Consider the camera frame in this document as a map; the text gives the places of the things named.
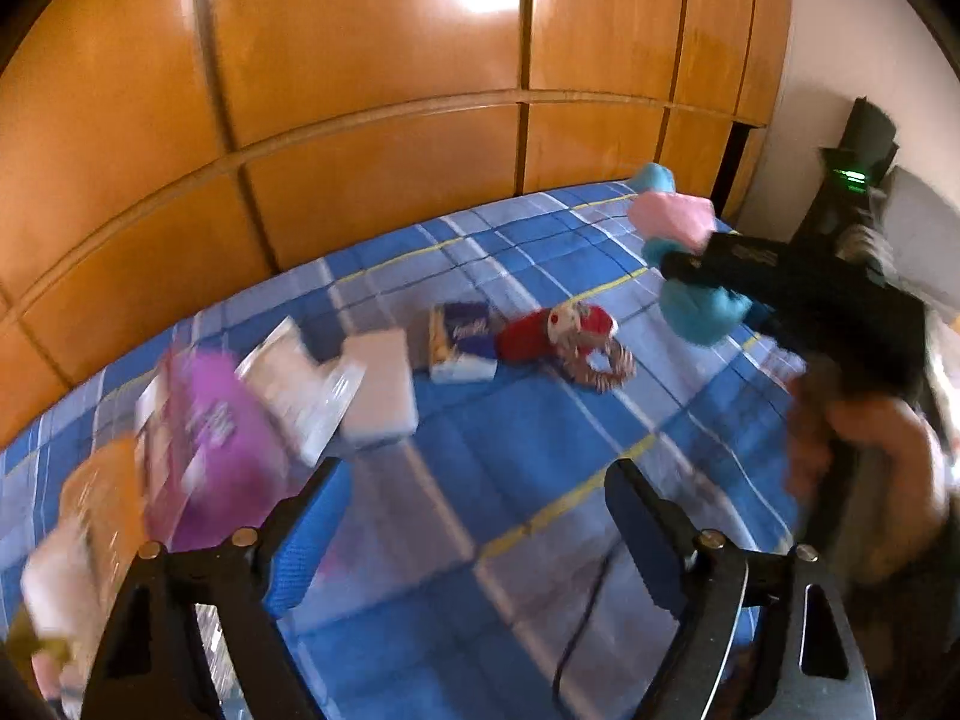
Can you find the wooden wardrobe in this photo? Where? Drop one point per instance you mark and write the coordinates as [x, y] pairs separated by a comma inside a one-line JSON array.
[[337, 52]]

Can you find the blue plaid bedsheet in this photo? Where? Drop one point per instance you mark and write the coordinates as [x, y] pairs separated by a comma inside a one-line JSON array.
[[510, 450]]

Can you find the small blue tissue packet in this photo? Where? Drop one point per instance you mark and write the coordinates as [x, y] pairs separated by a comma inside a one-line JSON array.
[[465, 345]]

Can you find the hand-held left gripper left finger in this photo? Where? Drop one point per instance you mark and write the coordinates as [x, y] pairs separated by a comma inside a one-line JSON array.
[[307, 532]]

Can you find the leopard print scrunchie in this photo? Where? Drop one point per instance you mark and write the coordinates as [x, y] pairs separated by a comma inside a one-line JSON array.
[[585, 375]]

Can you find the ornate gold tissue box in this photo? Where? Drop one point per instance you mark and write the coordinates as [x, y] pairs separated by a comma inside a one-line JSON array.
[[105, 510]]

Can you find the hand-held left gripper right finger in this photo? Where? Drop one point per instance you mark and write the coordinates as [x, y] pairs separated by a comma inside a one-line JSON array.
[[645, 532]]

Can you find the red plush doll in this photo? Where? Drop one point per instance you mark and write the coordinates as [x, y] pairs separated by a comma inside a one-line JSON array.
[[525, 337]]

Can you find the white tissue pack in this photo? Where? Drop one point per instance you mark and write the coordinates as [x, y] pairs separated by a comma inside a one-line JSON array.
[[379, 390]]

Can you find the clear plastic pack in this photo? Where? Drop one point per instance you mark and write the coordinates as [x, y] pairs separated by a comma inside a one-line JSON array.
[[292, 382]]

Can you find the purple tissue box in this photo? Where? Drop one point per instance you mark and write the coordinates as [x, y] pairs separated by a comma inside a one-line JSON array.
[[217, 450]]

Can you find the white tissue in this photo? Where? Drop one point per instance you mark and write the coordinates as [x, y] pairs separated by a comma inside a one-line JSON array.
[[60, 577]]

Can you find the pink and teal plush toy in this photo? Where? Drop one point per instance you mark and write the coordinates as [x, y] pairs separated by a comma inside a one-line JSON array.
[[675, 217]]

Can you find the person's right hand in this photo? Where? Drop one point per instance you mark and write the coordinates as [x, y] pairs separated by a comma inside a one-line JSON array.
[[892, 480]]

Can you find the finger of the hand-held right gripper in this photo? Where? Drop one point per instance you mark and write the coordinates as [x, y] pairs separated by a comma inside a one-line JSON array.
[[735, 262]]

